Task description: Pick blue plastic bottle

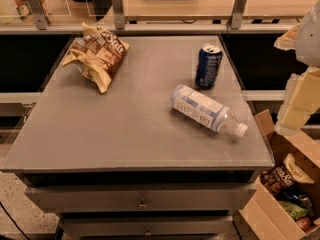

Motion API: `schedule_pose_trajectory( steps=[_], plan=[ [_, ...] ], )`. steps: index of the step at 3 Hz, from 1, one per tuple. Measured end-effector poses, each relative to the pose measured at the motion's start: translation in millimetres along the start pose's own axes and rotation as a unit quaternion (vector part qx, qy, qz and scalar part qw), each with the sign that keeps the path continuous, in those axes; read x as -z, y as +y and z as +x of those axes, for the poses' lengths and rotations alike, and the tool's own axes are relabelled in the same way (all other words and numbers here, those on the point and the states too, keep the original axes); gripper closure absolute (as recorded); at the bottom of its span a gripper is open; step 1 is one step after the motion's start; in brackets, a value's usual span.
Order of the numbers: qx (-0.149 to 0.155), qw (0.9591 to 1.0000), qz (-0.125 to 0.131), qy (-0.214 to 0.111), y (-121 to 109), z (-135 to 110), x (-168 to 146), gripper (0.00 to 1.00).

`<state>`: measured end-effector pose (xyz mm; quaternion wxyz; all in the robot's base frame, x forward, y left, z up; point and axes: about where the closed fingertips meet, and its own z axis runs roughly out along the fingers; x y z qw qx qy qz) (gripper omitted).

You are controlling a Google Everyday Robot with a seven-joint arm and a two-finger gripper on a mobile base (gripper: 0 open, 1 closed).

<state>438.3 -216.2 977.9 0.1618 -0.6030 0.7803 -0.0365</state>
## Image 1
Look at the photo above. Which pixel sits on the grey metal drawer cabinet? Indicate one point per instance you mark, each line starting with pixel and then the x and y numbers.
pixel 124 163

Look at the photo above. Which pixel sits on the dark can in box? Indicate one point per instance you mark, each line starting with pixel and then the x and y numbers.
pixel 301 200

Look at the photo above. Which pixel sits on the cardboard box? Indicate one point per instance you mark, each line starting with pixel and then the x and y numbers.
pixel 263 213

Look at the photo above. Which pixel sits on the green snack bag in box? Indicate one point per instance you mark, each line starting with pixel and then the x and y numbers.
pixel 295 212

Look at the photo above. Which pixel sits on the brown yellow chip bag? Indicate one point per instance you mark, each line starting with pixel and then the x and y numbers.
pixel 97 55

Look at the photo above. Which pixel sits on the clear blue plastic water bottle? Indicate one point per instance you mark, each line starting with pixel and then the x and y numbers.
pixel 206 111

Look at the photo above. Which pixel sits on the red can in box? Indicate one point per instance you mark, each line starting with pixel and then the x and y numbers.
pixel 304 223

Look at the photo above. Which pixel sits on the left metal bracket post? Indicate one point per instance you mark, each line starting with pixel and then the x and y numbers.
pixel 41 21

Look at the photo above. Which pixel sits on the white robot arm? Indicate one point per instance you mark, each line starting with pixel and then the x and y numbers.
pixel 308 39

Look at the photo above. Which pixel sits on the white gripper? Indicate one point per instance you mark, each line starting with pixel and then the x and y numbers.
pixel 309 40

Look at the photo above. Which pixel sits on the right metal bracket post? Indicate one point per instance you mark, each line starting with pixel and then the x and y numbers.
pixel 235 21

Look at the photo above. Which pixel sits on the brown chip bag in box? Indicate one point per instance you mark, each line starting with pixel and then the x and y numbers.
pixel 284 176

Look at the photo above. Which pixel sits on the middle metal bracket post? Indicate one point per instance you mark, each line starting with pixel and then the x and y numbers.
pixel 119 17

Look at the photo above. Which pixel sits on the metal bracket post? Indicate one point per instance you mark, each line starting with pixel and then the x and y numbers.
pixel 41 21
pixel 119 17
pixel 235 21

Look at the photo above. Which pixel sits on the blue soda can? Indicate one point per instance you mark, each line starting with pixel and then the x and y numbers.
pixel 209 60

